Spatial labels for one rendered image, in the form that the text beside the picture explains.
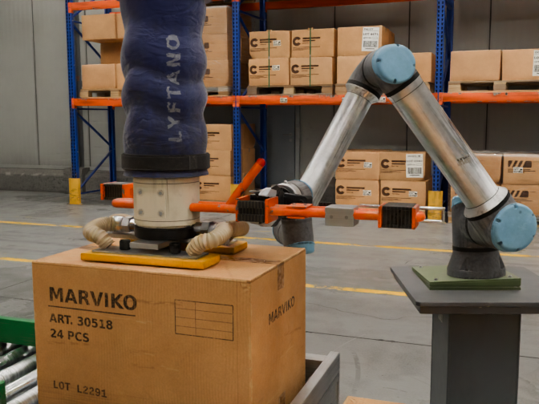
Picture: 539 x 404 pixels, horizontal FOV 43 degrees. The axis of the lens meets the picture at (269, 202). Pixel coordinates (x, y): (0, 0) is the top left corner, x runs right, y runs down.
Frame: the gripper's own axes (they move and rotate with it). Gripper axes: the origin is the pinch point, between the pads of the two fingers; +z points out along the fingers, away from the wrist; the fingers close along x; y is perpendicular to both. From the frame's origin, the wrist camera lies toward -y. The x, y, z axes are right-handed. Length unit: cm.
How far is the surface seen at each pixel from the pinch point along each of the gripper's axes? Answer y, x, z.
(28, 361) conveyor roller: 83, -54, -12
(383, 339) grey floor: 9, -107, -232
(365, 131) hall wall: 146, 5, -843
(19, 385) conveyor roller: 73, -54, 4
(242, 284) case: -2.0, -14.4, 19.5
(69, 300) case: 45, -23, 18
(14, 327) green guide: 96, -47, -22
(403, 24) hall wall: 95, 157, -842
